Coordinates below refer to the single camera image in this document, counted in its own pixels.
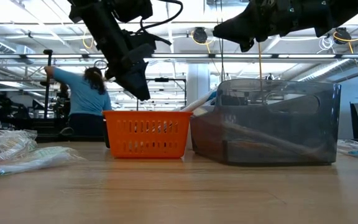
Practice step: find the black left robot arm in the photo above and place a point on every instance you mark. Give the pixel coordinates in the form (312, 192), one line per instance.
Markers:
(92, 21)

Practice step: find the background robot workstation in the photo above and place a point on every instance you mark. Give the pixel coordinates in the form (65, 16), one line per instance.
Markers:
(5, 115)

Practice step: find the green toothbrush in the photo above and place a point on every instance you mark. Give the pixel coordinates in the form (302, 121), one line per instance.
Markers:
(39, 157)

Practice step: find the smoky transparent plastic bin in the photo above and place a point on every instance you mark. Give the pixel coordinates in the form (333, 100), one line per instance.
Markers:
(328, 102)

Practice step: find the white packaged item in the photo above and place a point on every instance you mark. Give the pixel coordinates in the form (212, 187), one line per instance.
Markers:
(197, 101)

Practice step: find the orange perforated plastic basket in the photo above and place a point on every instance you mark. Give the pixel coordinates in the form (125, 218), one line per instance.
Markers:
(113, 133)

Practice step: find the black perforated plastic basket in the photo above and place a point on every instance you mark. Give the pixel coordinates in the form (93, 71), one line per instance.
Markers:
(106, 142)

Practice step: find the person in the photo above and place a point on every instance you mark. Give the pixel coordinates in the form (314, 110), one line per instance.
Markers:
(85, 96)

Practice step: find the black pole stand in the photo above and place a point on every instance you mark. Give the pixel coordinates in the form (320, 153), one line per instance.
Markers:
(47, 99)

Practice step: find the black frame station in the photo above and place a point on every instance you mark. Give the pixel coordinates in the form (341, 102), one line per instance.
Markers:
(162, 80)

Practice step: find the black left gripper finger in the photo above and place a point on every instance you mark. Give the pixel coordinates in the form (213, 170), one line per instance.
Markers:
(137, 82)

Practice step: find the long ceiling light strip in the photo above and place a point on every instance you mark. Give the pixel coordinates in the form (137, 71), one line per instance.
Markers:
(197, 56)

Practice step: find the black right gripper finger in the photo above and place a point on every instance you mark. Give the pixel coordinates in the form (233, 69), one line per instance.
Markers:
(241, 28)

